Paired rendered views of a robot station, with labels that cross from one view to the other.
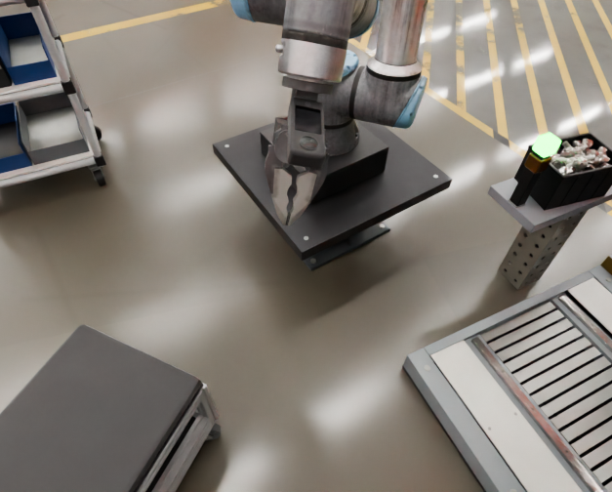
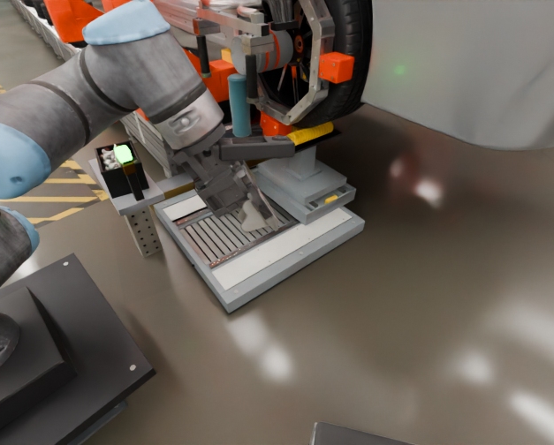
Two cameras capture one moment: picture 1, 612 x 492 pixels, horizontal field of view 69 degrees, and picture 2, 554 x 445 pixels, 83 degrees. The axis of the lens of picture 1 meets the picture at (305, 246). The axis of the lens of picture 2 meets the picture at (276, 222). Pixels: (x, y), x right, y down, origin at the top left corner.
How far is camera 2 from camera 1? 0.71 m
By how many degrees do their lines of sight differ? 65
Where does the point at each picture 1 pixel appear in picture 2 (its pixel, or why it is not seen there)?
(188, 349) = not seen: outside the picture
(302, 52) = (210, 100)
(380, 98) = (1, 247)
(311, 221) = (106, 366)
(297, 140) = (279, 141)
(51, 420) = not seen: outside the picture
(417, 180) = (66, 276)
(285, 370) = (243, 407)
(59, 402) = not seen: outside the picture
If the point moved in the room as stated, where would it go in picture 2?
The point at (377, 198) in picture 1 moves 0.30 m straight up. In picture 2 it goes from (85, 307) to (37, 240)
